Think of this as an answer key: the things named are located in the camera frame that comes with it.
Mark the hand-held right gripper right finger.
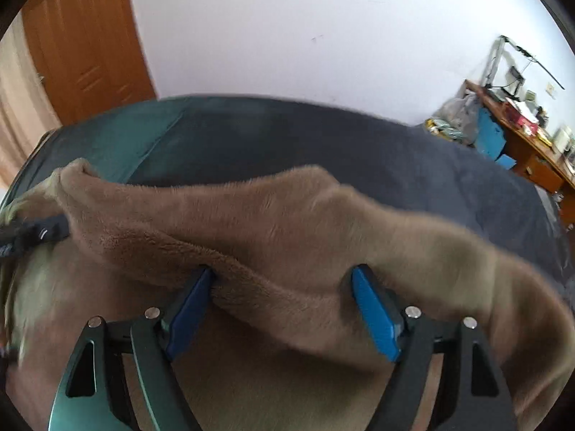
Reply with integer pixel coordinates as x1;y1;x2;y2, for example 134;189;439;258
344;264;517;431

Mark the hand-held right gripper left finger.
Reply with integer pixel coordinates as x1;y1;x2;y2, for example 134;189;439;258
47;266;216;431

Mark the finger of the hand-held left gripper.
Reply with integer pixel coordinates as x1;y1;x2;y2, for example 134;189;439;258
0;214;73;259

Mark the brown fleece garment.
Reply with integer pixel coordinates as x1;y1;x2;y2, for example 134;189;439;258
0;158;575;431

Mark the teal bed sheet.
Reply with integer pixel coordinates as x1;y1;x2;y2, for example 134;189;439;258
0;99;189;216

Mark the beige curtain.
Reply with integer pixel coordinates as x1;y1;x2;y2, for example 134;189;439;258
0;18;64;189

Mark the brown wooden door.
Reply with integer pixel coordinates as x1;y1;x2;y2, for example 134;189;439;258
20;0;158;126

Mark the clear plastic bag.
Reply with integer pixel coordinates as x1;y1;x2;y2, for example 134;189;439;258
433;91;481;144

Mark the wooden desk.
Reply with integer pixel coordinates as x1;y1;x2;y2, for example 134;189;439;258
465;78;575;198

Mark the red box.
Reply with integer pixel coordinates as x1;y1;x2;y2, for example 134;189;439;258
504;99;540;127

